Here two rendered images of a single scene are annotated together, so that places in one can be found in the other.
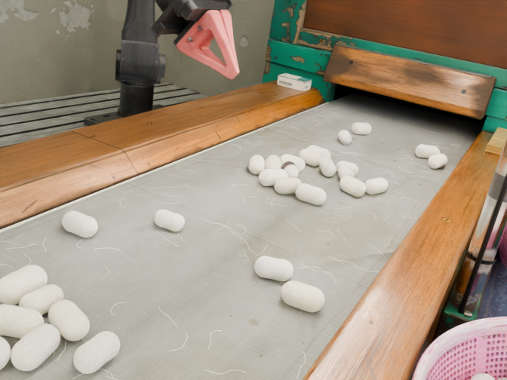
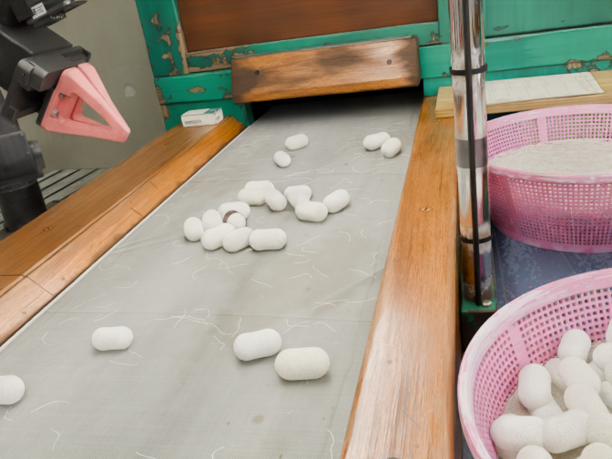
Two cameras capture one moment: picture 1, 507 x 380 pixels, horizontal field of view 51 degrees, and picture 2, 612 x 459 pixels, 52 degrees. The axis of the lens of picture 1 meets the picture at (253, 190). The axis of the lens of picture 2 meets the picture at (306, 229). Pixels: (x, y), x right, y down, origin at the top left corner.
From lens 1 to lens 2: 0.03 m
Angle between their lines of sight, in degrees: 9
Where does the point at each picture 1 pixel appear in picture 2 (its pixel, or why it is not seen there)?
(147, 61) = (16, 156)
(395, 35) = (293, 25)
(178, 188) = (110, 293)
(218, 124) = (131, 198)
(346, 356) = (377, 414)
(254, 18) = (131, 60)
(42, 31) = not seen: outside the picture
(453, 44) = (359, 15)
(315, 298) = (318, 361)
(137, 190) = (60, 316)
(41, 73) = not seen: outside the picture
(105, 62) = not seen: outside the picture
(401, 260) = (395, 275)
